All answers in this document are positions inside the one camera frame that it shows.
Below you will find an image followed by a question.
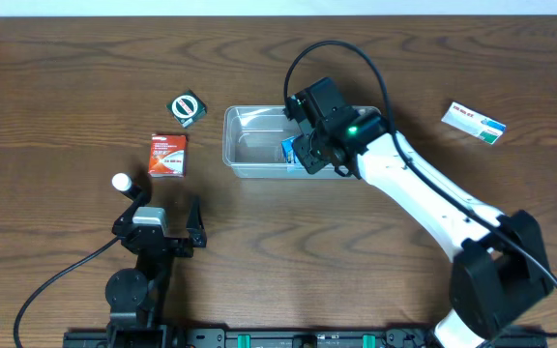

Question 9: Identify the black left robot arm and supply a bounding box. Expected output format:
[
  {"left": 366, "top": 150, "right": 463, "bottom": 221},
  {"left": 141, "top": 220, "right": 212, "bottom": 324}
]
[{"left": 105, "top": 192, "right": 207, "bottom": 330}]

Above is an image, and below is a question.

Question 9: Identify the small green square box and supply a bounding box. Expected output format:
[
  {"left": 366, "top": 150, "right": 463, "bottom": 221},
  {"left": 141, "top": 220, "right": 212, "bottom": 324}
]
[{"left": 166, "top": 90, "right": 207, "bottom": 129}]

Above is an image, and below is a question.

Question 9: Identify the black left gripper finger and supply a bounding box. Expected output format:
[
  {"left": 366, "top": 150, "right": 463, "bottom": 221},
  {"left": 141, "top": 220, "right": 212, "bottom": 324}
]
[
  {"left": 119, "top": 189, "right": 151, "bottom": 223},
  {"left": 186, "top": 196, "right": 207, "bottom": 247}
]

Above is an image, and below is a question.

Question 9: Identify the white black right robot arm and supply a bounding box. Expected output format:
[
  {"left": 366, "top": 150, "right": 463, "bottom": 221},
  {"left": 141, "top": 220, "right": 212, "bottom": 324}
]
[{"left": 285, "top": 78, "right": 556, "bottom": 347}]

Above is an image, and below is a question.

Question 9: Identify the white capped dark bottle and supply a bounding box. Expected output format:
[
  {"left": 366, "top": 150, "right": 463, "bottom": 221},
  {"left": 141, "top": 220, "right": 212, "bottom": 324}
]
[{"left": 111, "top": 173, "right": 142, "bottom": 200}]

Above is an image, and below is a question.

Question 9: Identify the white green flat box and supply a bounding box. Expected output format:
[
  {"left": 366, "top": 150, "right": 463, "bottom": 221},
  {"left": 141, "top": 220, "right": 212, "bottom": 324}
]
[{"left": 441, "top": 101, "right": 506, "bottom": 145}]

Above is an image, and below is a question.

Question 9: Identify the clear plastic container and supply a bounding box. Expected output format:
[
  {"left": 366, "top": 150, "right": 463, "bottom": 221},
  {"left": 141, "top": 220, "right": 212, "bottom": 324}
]
[{"left": 221, "top": 104, "right": 382, "bottom": 180}]

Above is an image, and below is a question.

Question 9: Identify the blue cool fever box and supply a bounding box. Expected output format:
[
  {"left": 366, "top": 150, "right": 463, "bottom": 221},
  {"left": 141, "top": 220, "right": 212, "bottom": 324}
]
[{"left": 281, "top": 136, "right": 304, "bottom": 172}]

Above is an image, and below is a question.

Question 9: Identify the red medicine box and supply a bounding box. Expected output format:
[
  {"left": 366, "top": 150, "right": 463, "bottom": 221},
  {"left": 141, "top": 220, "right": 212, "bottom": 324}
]
[{"left": 148, "top": 134, "right": 188, "bottom": 177}]

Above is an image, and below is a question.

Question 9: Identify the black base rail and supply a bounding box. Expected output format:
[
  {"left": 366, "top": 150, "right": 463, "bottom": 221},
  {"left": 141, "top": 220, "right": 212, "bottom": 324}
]
[{"left": 62, "top": 322, "right": 548, "bottom": 348}]

